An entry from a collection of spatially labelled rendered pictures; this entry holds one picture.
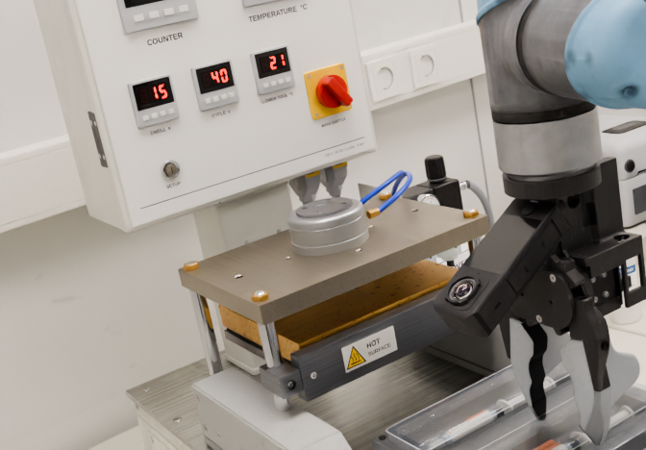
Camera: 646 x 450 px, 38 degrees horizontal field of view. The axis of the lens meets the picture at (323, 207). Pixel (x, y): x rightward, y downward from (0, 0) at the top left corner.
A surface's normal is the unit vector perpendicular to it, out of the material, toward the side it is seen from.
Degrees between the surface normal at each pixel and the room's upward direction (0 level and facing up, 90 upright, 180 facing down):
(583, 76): 106
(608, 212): 90
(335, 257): 0
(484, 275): 28
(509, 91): 89
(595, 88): 120
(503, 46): 85
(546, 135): 89
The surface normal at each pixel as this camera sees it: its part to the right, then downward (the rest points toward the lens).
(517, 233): -0.55, -0.69
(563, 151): 0.07, 0.25
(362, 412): -0.18, -0.95
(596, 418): -0.25, 0.57
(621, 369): 0.49, -0.05
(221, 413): -0.83, 0.29
